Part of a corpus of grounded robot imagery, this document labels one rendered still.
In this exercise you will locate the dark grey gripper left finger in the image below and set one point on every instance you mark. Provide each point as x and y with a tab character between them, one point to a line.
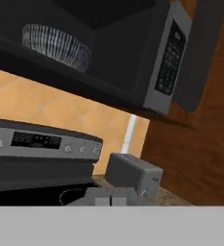
99	196

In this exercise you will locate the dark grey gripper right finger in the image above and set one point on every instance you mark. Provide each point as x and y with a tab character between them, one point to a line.
121	196

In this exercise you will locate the black and silver microwave oven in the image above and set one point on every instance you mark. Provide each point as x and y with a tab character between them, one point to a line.
52	73

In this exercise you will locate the grey toaster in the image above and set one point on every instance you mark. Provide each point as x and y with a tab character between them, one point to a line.
129	173

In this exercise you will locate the silver and black stove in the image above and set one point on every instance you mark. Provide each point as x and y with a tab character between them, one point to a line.
36	169

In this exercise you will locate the brown wooden cupboard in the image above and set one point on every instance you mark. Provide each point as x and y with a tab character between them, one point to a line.
193	153

